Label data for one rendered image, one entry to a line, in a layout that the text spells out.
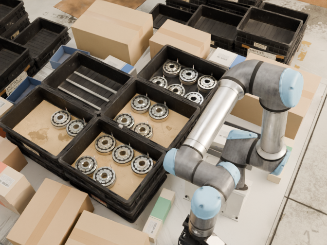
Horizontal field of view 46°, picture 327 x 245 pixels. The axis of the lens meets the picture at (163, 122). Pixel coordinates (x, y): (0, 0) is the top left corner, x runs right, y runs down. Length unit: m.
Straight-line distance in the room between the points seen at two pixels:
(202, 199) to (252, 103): 1.08
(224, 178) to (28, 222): 0.96
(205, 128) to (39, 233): 0.88
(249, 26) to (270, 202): 1.55
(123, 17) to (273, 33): 1.15
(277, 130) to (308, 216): 1.37
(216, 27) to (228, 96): 1.97
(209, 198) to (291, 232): 1.66
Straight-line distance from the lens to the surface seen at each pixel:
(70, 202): 1.73
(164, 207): 1.77
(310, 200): 2.76
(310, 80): 2.12
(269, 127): 1.40
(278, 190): 1.93
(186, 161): 1.11
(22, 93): 2.41
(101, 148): 1.84
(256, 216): 1.85
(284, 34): 3.00
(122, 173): 1.79
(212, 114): 1.19
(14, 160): 2.01
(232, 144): 1.60
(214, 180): 1.07
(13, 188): 1.79
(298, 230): 2.65
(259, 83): 1.25
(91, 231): 1.66
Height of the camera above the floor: 2.37
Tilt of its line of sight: 53 degrees down
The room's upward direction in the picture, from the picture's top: 4 degrees counter-clockwise
